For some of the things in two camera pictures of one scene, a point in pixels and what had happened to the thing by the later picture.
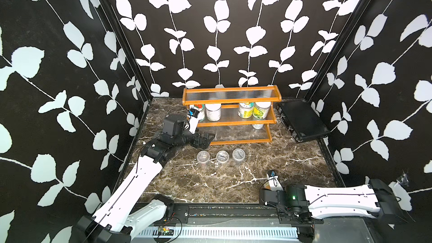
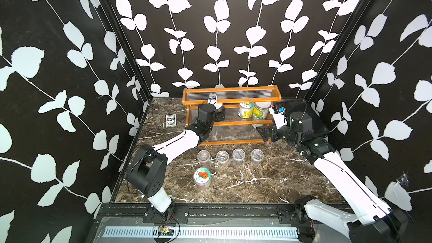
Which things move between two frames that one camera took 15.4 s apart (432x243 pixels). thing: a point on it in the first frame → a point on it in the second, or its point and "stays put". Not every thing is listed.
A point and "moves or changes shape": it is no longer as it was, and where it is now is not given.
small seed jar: x=203 y=157 stays put
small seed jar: x=222 y=156 stays put
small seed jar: x=238 y=154 stays put
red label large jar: x=201 y=108 moves or changes shape
